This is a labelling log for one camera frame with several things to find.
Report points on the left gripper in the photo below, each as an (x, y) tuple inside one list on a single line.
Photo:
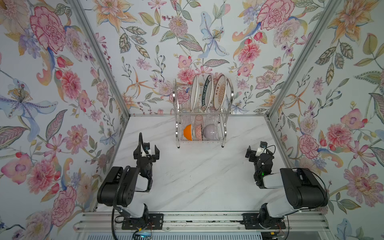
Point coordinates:
[(145, 156)]

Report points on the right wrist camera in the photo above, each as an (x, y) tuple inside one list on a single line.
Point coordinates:
[(261, 149)]

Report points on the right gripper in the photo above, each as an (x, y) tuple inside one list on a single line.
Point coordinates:
[(257, 156)]

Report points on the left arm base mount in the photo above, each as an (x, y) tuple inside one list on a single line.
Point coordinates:
[(147, 221)]

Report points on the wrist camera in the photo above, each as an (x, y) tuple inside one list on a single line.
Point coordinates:
[(261, 149), (146, 149)]

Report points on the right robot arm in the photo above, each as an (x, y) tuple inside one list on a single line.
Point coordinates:
[(303, 190)]

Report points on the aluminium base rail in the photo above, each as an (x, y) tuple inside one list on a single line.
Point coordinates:
[(305, 221)]

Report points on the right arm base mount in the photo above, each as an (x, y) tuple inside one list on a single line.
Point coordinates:
[(252, 221)]

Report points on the white plate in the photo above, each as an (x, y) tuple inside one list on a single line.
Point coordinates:
[(194, 93)]

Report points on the orange patterned plate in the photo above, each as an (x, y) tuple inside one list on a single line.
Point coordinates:
[(220, 92)]

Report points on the red floral patterned bowl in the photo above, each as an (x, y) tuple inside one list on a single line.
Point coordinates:
[(199, 132)]

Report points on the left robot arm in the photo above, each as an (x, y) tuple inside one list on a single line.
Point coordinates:
[(121, 184)]

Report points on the orange bowl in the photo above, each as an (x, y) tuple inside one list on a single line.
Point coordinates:
[(187, 132)]

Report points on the chrome two-tier dish rack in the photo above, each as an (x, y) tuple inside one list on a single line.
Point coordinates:
[(183, 116)]

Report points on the dark-rimmed lettered plate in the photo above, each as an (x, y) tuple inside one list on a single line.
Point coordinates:
[(207, 93)]

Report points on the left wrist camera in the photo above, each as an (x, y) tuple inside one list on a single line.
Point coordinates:
[(146, 149)]

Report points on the lilac bowl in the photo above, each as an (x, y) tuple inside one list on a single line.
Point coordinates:
[(210, 132)]

